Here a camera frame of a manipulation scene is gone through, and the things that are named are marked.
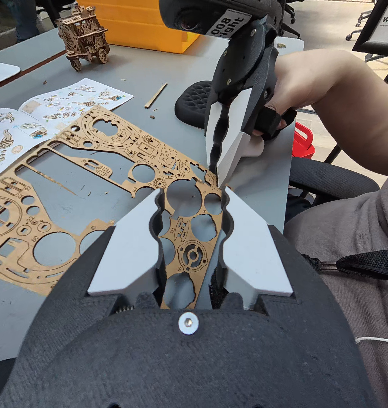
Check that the person's right forearm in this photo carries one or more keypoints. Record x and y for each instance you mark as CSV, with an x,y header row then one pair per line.
x,y
356,111

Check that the assembled wooden model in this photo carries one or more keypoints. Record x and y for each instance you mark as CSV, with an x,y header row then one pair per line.
x,y
82,35

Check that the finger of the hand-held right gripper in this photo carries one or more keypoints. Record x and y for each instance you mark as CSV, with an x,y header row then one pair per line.
x,y
210,127
238,137

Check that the thin wooden stick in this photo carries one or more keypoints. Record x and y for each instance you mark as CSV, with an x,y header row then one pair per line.
x,y
155,95

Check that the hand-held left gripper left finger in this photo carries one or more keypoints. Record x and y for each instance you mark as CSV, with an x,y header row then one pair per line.
x,y
127,255

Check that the black quilted wrist rest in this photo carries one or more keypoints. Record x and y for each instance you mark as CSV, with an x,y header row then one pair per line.
x,y
194,102

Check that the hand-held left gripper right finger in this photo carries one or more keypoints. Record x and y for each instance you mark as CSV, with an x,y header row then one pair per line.
x,y
257,255

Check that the white instruction booklet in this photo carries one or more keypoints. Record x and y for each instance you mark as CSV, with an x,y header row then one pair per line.
x,y
85,95

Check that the plywood parts sheet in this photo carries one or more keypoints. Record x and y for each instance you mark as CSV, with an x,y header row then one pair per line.
x,y
21,274

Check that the black framed sign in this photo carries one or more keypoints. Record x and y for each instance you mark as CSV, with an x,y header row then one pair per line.
x,y
385,28

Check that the yellow plastic bin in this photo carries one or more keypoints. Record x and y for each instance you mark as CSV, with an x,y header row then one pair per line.
x,y
143,28

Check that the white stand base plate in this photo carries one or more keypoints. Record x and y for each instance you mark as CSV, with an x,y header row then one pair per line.
x,y
2,73

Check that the person's right hand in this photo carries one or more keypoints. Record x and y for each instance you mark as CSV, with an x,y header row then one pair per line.
x,y
292,83

